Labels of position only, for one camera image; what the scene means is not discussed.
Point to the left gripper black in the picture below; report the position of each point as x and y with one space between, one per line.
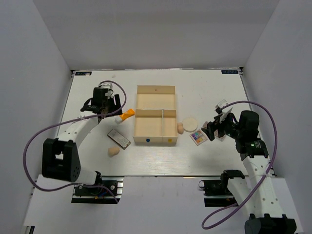
117 101

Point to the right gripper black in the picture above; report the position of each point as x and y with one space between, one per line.
217 125

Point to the orange sunscreen tube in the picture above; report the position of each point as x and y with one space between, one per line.
120 118

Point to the round white powder puff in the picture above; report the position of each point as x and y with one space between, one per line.
190 124

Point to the beige makeup sponge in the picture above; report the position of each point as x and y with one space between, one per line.
180 128
113 151

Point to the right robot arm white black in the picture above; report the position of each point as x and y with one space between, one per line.
258 198

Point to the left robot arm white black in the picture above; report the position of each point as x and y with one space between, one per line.
60 159

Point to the colourful eyeshadow palette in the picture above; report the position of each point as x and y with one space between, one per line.
198 137

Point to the nude eyeshadow palette clear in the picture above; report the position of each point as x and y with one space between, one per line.
218 137

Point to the cream organizer tray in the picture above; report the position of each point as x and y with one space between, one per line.
155 115

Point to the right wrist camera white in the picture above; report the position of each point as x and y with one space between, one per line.
221 111

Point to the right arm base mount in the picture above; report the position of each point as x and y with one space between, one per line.
216 193

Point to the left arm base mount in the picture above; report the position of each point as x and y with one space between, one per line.
83 195

